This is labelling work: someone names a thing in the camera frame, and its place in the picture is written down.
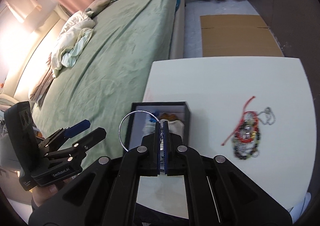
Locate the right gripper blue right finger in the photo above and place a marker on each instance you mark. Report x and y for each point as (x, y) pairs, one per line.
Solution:
(166, 145)

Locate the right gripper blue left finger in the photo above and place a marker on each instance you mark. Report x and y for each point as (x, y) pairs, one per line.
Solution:
(157, 148)

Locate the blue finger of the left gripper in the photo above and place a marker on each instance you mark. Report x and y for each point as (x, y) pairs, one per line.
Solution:
(78, 128)

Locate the black jewelry box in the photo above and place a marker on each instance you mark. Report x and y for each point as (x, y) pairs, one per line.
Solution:
(144, 115)

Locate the left hand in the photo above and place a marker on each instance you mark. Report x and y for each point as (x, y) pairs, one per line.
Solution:
(42, 194)

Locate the white crumpled duvet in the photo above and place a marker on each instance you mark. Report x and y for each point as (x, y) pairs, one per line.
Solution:
(71, 41)

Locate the green bed blanket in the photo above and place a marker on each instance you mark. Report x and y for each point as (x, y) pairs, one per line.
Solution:
(110, 74)

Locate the flat brown cardboard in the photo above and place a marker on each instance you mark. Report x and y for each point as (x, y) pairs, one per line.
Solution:
(237, 35)

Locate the white bedside lamp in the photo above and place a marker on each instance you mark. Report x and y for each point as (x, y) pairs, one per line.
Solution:
(27, 12)

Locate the white bed frame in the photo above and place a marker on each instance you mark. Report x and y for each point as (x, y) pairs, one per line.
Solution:
(177, 38)

